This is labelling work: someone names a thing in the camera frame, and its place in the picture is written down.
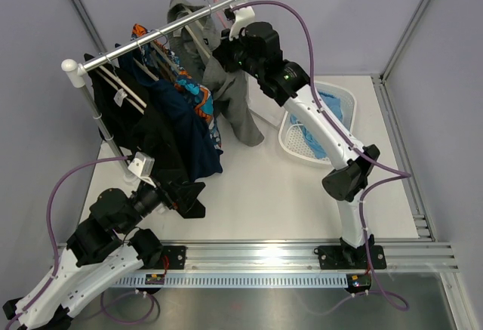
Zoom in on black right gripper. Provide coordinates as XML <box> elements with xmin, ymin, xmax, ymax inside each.
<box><xmin>214</xmin><ymin>26</ymin><xmax>263</xmax><ymax>80</ymax></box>

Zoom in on grey knit shorts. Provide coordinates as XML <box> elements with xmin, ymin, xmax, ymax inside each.
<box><xmin>168</xmin><ymin>16</ymin><xmax>264</xmax><ymax>146</ymax></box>

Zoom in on pink clothes hanger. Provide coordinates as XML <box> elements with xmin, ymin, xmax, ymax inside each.
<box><xmin>213</xmin><ymin>0</ymin><xmax>230</xmax><ymax>29</ymax></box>

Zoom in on light blue shorts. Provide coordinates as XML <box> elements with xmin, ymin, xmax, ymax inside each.
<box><xmin>285</xmin><ymin>83</ymin><xmax>353</xmax><ymax>160</ymax></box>

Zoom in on white hanger with grey shorts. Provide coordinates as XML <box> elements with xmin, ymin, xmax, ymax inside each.
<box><xmin>184</xmin><ymin>25</ymin><xmax>211</xmax><ymax>59</ymax></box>

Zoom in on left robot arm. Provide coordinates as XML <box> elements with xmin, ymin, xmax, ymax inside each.
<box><xmin>3</xmin><ymin>182</ymin><xmax>205</xmax><ymax>329</ymax></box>

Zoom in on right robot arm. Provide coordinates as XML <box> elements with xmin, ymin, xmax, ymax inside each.
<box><xmin>213</xmin><ymin>22</ymin><xmax>380</xmax><ymax>270</ymax></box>

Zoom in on patterned navy orange shorts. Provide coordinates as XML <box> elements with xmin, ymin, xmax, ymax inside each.
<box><xmin>130</xmin><ymin>23</ymin><xmax>225</xmax><ymax>157</ymax></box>

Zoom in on wooden hanger with patterned shorts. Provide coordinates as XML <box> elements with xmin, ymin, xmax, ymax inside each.
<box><xmin>137</xmin><ymin>39</ymin><xmax>182</xmax><ymax>83</ymax></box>

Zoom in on wooden hanger with black garment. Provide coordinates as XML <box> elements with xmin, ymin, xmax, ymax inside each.
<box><xmin>88</xmin><ymin>67</ymin><xmax>147</xmax><ymax>115</ymax></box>

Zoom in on navy blue garment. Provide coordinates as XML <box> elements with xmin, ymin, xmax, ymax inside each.
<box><xmin>149</xmin><ymin>79</ymin><xmax>223</xmax><ymax>181</ymax></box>

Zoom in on white perforated basket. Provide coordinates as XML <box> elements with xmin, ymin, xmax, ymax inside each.
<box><xmin>278</xmin><ymin>81</ymin><xmax>357</xmax><ymax>167</ymax></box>

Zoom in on black garment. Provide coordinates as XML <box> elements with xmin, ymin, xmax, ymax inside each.
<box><xmin>82</xmin><ymin>53</ymin><xmax>208</xmax><ymax>221</ymax></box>

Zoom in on silver clothes rack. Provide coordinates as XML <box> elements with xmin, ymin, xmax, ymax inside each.
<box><xmin>61</xmin><ymin>0</ymin><xmax>245</xmax><ymax>186</ymax></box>

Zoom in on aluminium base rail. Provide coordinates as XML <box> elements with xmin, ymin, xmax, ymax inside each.
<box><xmin>48</xmin><ymin>241</ymin><xmax>460</xmax><ymax>274</ymax></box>

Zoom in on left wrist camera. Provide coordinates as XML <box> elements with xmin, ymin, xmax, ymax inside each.
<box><xmin>128</xmin><ymin>152</ymin><xmax>155</xmax><ymax>188</ymax></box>

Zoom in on white slotted cable duct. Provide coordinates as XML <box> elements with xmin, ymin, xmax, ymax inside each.
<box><xmin>112</xmin><ymin>272</ymin><xmax>348</xmax><ymax>288</ymax></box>

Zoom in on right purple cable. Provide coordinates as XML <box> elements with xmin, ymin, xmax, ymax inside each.
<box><xmin>229</xmin><ymin>0</ymin><xmax>412</xmax><ymax>315</ymax></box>

